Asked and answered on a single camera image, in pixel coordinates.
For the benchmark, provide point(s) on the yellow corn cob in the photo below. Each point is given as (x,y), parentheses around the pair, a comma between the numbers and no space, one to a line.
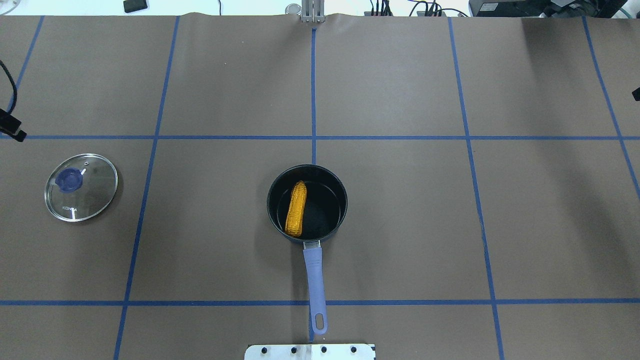
(295,213)

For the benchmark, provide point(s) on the glass lid with blue knob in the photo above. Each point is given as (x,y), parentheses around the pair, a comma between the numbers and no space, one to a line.
(81,187)

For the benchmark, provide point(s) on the small black square device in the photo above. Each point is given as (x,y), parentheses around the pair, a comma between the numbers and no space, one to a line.
(131,6)

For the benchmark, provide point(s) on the blue saucepan with handle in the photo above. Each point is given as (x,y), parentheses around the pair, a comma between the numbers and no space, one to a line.
(325,211)

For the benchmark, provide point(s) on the aluminium frame post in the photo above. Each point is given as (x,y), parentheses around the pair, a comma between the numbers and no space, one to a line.
(313,11)

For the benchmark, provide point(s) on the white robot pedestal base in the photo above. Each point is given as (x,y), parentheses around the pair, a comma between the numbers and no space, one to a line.
(332,351)

